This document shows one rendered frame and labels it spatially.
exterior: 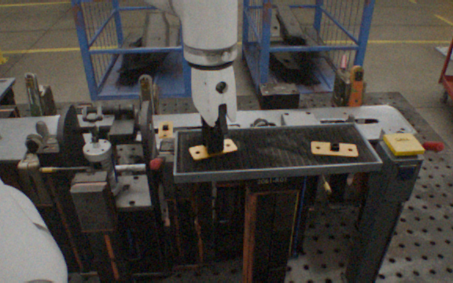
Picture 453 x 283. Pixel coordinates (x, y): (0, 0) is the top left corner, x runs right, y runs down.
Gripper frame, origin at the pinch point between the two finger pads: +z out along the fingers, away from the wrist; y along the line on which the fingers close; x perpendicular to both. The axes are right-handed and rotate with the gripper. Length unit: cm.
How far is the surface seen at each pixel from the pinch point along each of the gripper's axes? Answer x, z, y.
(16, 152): 41, 19, 40
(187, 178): 6.8, 2.9, -5.6
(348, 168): -20.0, 2.7, -14.1
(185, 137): 3.4, 2.6, 5.8
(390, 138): -33.6, 2.6, -9.9
